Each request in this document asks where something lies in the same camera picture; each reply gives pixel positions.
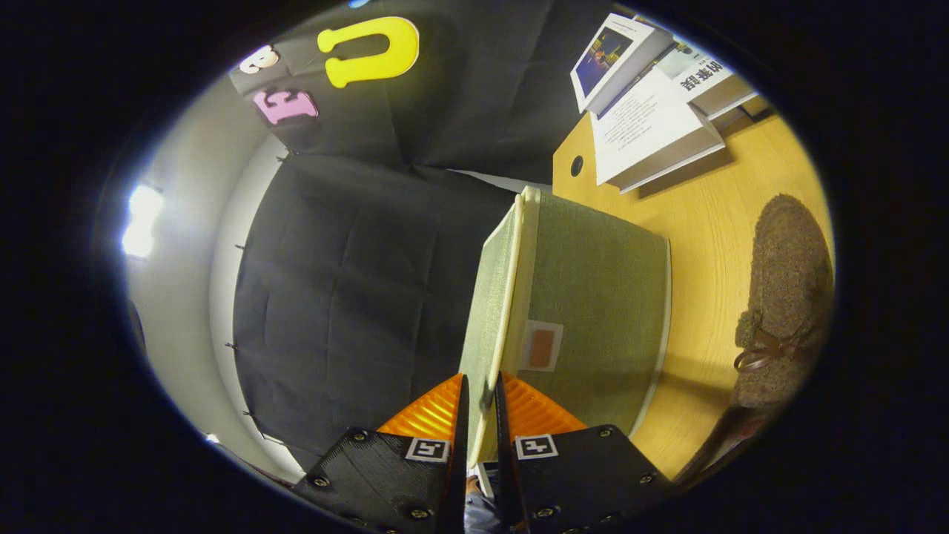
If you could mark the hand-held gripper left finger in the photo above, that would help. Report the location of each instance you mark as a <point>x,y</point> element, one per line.
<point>385,475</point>

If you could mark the book with white text cover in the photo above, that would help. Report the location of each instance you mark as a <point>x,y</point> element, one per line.
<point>645,133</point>

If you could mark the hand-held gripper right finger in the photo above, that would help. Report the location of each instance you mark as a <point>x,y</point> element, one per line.
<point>578,475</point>

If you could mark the large ceiling light panel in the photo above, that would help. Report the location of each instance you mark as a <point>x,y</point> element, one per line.
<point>141,219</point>

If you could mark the green fabric storage box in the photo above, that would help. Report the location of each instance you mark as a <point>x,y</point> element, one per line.
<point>593,282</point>

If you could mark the book with dark picture cover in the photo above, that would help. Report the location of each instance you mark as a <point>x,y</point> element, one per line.
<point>612,59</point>

